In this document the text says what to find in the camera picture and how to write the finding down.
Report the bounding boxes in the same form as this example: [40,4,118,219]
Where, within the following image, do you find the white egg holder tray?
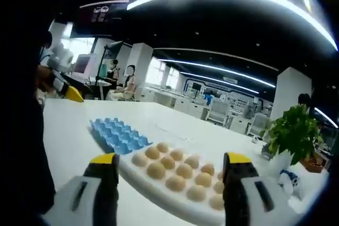
[118,141,231,226]

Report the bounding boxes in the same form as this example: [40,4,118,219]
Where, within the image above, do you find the black light stand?
[95,40,124,100]

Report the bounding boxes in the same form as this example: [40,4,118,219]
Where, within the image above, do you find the group of brown eggs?
[131,141,226,211]

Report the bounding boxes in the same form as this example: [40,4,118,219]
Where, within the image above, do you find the person's dark clothing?
[0,0,57,216]

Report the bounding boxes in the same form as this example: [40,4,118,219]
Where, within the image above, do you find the white table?
[42,98,329,226]

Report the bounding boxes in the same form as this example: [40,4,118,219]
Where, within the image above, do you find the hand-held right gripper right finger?
[222,151,292,226]

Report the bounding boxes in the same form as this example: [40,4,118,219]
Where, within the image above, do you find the green potted plant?
[260,103,325,166]

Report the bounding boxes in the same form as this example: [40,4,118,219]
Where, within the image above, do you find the white mesh chair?
[206,101,231,125]

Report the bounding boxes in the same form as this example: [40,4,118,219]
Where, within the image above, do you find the computer monitor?
[72,53,97,75]

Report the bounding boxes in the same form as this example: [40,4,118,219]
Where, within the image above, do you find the hanging dark display sign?
[78,0,131,23]

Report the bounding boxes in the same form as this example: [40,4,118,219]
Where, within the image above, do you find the blue egg tray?
[88,116,154,156]

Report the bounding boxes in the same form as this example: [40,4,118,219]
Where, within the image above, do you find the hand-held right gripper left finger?
[42,153,120,226]

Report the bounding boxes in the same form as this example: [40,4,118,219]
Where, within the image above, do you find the blue white toy figure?
[278,169,303,198]

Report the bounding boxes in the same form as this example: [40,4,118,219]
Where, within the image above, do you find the person's left hand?
[36,66,54,91]

